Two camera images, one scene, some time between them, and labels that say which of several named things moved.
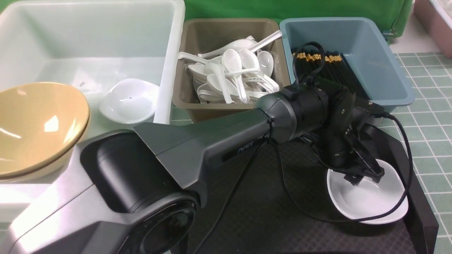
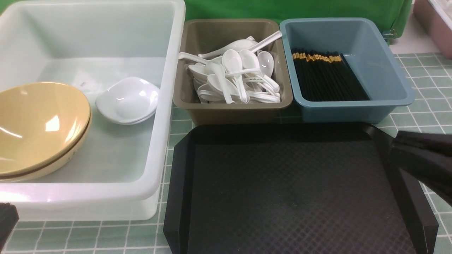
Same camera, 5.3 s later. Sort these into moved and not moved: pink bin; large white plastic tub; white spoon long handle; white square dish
Moved: white square dish
Not moved: white spoon long handle; large white plastic tub; pink bin
